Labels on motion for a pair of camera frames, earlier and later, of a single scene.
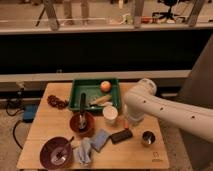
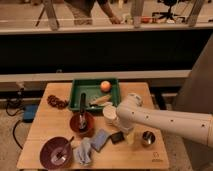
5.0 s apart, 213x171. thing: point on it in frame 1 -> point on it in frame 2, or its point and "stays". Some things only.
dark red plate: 56,152 stays
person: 68,12 -> 82,11
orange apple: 105,86 stays
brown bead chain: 54,101 stays
